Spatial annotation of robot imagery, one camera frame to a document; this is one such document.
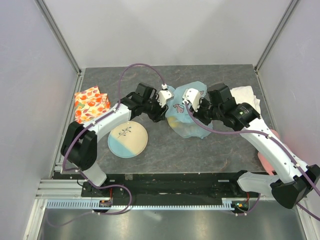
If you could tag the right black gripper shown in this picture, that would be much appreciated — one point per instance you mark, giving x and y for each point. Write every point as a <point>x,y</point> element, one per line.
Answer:
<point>198,114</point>

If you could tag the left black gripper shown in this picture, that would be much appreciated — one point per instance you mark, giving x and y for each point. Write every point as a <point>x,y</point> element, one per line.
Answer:
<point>159,115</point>

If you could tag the light blue plastic bag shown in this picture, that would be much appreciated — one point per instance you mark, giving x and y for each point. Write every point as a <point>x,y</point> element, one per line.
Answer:
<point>176,108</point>

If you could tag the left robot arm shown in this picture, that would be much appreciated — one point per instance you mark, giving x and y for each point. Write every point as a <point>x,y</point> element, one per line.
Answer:
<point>80,144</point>

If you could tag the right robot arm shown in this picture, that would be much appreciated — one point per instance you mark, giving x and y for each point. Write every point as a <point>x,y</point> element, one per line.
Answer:
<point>294,178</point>

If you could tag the yellow fake mango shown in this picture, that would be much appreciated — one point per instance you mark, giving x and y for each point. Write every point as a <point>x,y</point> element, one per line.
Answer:
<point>173,122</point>

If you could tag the cream and blue plate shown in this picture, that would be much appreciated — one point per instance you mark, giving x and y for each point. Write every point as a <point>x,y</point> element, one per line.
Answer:
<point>128,140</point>

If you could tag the white folded cloth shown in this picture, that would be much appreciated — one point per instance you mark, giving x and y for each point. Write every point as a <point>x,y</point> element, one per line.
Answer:
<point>245,94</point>

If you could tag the floral orange napkin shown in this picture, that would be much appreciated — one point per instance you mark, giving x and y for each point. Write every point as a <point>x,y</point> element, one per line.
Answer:
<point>90,104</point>

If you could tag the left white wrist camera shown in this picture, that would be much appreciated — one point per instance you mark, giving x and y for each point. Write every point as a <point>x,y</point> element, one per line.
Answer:
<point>164,95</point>

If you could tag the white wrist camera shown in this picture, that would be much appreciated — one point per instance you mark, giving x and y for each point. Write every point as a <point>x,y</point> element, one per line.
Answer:
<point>164,95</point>
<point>192,96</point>

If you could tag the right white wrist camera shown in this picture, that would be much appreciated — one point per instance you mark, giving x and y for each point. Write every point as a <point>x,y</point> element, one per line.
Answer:
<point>192,96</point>

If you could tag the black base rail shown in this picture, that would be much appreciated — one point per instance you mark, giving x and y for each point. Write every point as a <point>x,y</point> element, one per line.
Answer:
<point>213,185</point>

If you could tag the slotted cable duct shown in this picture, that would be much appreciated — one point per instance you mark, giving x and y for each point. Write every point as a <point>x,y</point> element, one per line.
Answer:
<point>97,204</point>

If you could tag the right aluminium frame post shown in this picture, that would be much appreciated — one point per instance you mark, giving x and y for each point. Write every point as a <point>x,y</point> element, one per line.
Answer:
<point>276,33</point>

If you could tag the aluminium frame post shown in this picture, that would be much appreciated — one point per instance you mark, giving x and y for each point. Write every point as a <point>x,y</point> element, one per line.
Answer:
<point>276,33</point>
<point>58,34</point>

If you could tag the left aluminium frame post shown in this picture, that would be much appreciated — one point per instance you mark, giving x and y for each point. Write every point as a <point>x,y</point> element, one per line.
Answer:
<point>58,34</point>

